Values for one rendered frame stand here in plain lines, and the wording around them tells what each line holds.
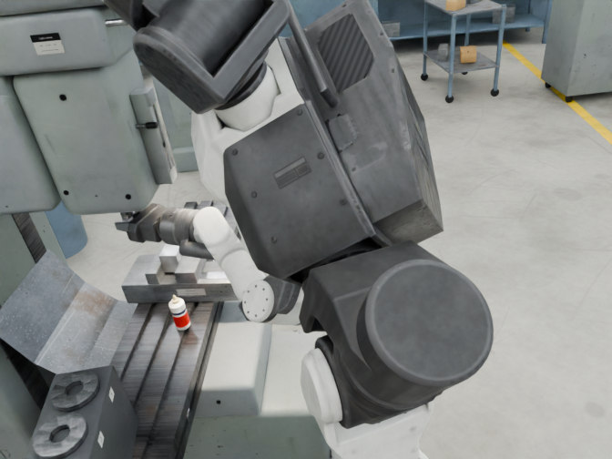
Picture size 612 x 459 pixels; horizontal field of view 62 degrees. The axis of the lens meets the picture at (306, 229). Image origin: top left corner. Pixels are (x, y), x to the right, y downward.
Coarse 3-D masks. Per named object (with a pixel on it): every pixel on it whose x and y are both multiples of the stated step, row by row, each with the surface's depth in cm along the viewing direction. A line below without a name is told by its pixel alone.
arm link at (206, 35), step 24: (120, 0) 52; (144, 0) 53; (168, 0) 54; (192, 0) 54; (216, 0) 54; (240, 0) 55; (144, 24) 56; (168, 24) 53; (192, 24) 53; (216, 24) 54; (240, 24) 56; (192, 48) 53; (216, 48) 55
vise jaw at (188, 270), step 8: (184, 256) 147; (184, 264) 143; (192, 264) 143; (200, 264) 145; (176, 272) 140; (184, 272) 140; (192, 272) 140; (200, 272) 145; (184, 280) 142; (192, 280) 141
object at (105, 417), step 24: (72, 384) 99; (96, 384) 98; (120, 384) 106; (48, 408) 96; (72, 408) 94; (96, 408) 95; (120, 408) 104; (48, 432) 90; (72, 432) 89; (96, 432) 90; (120, 432) 102; (48, 456) 86; (72, 456) 87; (96, 456) 88; (120, 456) 100
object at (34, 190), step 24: (0, 96) 94; (0, 120) 96; (24, 120) 99; (0, 144) 99; (24, 144) 99; (0, 168) 102; (24, 168) 101; (0, 192) 105; (24, 192) 105; (48, 192) 106
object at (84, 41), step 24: (0, 24) 86; (24, 24) 86; (48, 24) 86; (72, 24) 85; (96, 24) 85; (0, 48) 88; (24, 48) 88; (48, 48) 88; (72, 48) 88; (96, 48) 87; (120, 48) 92; (0, 72) 91; (24, 72) 91
